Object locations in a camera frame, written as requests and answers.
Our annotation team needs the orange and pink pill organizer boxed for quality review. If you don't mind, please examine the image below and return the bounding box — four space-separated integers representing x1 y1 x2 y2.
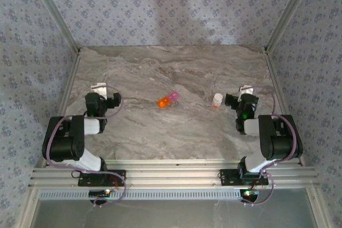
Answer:
157 90 179 109

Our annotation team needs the small circuit board with LED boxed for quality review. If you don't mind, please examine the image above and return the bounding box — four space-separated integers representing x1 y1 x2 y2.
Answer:
240 188 260 198
88 188 112 198

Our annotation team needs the grey metal panel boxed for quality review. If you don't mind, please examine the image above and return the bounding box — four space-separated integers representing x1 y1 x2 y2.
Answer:
31 199 318 228

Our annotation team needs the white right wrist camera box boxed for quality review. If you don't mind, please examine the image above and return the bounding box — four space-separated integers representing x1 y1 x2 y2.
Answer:
239 85 255 97

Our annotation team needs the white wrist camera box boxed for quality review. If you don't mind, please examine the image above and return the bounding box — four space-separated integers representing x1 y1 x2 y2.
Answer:
90 83 108 101
239 85 255 97

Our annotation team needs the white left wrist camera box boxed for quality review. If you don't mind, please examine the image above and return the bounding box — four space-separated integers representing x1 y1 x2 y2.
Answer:
90 83 108 101

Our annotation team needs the aluminium table edge rail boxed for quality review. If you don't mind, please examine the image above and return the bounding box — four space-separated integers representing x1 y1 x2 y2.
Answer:
35 51 82 169
263 51 306 167

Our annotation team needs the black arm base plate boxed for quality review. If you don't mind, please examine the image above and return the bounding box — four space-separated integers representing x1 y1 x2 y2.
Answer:
219 168 269 186
77 169 127 187

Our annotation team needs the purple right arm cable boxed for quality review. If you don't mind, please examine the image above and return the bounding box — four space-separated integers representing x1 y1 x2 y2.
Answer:
240 85 299 207

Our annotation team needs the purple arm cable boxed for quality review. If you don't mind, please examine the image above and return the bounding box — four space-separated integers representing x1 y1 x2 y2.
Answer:
43 85 128 209
240 85 299 207

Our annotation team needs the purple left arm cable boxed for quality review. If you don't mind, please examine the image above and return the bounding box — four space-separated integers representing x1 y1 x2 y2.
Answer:
43 85 128 209

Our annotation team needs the aluminium frame post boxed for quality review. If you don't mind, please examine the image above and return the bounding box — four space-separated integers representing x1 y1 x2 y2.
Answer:
263 0 319 53
26 0 81 54

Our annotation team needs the aluminium mounting rail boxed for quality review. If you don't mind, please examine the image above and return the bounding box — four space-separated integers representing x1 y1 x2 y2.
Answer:
28 158 320 189

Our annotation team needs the grey slotted cable duct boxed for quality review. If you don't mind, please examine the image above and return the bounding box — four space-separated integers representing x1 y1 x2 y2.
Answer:
38 188 243 201

